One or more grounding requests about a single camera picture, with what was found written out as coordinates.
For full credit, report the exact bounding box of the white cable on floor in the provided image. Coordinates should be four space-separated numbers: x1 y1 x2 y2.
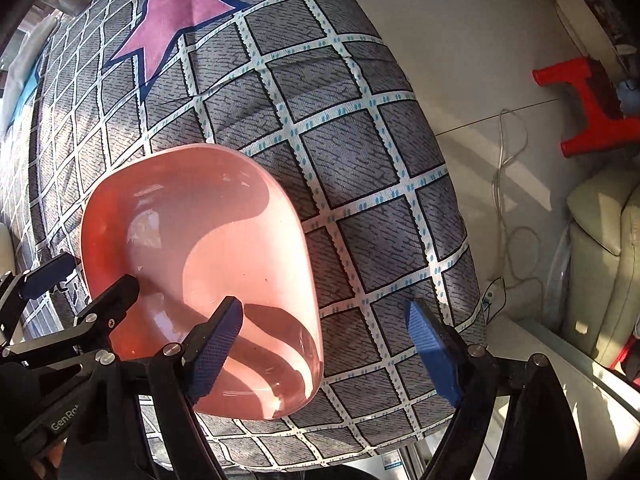
479 107 547 321

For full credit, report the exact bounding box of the grey checkered star tablecloth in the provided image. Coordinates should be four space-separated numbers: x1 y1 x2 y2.
1 0 486 477

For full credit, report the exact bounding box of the red plastic stool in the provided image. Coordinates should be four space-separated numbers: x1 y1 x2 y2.
532 56 639 158

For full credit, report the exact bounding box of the pink rectangular plastic plate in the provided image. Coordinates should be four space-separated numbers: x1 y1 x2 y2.
80 143 324 420

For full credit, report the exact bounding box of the cream sofa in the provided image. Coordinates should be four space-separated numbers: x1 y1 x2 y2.
561 167 639 367

